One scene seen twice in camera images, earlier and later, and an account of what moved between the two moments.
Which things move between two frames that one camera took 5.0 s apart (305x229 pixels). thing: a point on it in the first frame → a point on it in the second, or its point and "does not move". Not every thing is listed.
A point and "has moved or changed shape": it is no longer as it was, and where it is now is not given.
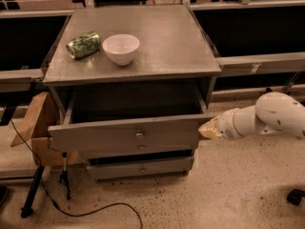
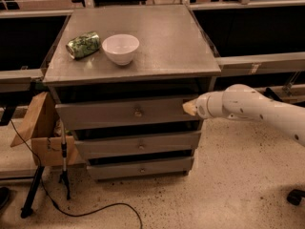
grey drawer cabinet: (131, 86) does not move
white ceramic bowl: (120, 48) does not move
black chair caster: (294, 196) does not move
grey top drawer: (136, 118) has moved or changed shape
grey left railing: (22, 80) does not move
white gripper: (226, 125) → (202, 106)
